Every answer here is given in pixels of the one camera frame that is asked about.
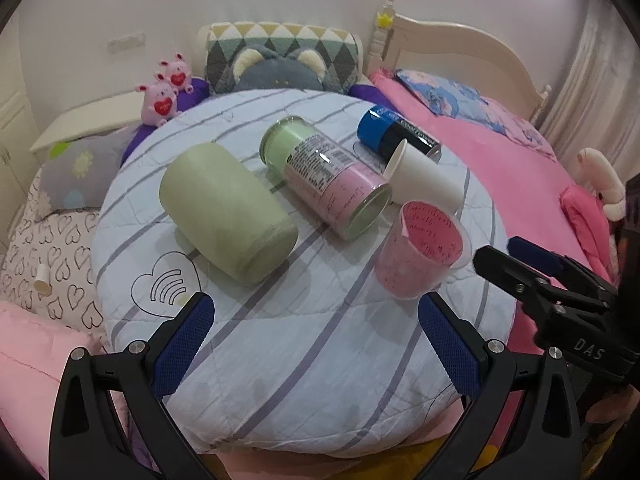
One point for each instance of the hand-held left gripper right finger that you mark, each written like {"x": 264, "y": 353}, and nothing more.
{"x": 450, "y": 350}

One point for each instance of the blue and black cup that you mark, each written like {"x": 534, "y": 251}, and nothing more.
{"x": 387, "y": 127}

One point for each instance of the heart patterned pillow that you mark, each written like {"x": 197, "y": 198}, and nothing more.
{"x": 55, "y": 240}

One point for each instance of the purple cushion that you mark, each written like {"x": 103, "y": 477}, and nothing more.
{"x": 196, "y": 94}

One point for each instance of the white bed headboard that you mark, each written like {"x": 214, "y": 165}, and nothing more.
{"x": 450, "y": 42}

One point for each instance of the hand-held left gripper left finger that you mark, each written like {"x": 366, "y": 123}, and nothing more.
{"x": 182, "y": 347}

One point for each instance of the round striped white cushion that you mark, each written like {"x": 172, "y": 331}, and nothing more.
{"x": 310, "y": 350}

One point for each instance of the white wardrobe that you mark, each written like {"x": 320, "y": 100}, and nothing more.
{"x": 12, "y": 125}

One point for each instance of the small pink pig plush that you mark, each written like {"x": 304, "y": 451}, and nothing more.
{"x": 177, "y": 74}

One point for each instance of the matte green cup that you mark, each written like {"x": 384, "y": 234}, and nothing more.
{"x": 225, "y": 215}

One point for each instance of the yellow star ornament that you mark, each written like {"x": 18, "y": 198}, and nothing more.
{"x": 384, "y": 20}

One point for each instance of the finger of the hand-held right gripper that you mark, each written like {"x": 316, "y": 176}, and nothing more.
{"x": 535, "y": 254}
{"x": 505, "y": 270}

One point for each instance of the grey flower pillow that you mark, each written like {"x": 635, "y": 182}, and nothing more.
{"x": 85, "y": 170}

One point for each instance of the blue cartoon pillow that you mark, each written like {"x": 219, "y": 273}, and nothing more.
{"x": 450, "y": 94}

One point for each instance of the labelled glass cup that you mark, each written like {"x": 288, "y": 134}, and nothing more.
{"x": 325, "y": 180}

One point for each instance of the white bedside board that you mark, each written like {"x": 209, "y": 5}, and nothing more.
{"x": 85, "y": 117}

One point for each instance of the pink blanket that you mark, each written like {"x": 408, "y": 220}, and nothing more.
{"x": 30, "y": 355}

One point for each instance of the triangle patterned pillow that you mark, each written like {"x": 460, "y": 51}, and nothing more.
{"x": 280, "y": 36}

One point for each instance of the pink bed sheet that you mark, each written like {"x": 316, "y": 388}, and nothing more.
{"x": 505, "y": 175}

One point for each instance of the grey bear plush cushion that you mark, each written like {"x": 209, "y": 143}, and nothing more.
{"x": 280, "y": 72}

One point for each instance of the pink clear plastic cup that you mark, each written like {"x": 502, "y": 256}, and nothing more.
{"x": 425, "y": 255}

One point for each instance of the white paper cup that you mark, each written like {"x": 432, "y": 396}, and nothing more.
{"x": 427, "y": 180}

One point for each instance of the white and pink plush toy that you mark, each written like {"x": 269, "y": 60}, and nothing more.
{"x": 595, "y": 170}

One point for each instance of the large pink pig plush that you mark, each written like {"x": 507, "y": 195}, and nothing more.
{"x": 159, "y": 105}

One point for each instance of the white curtain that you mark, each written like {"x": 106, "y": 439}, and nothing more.
{"x": 600, "y": 85}

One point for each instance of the small white cylinder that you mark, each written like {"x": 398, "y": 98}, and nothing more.
{"x": 42, "y": 280}

